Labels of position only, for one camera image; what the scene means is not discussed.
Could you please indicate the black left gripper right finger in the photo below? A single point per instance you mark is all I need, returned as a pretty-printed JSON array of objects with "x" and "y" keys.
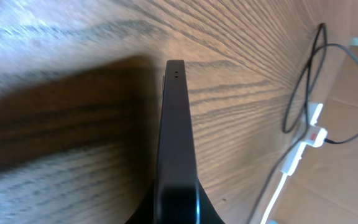
[{"x": 208, "y": 215}]

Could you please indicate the white charger plug adapter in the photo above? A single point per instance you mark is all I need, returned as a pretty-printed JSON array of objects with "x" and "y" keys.
[{"x": 315, "y": 136}]

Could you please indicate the white power strip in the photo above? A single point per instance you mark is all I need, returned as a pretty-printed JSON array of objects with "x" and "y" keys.
[{"x": 295, "y": 155}]

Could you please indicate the blue Galaxy smartphone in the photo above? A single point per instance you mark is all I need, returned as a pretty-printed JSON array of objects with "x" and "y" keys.
[{"x": 176, "y": 185}]

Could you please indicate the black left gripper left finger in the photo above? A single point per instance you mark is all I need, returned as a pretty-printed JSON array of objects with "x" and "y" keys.
[{"x": 144, "y": 213}]

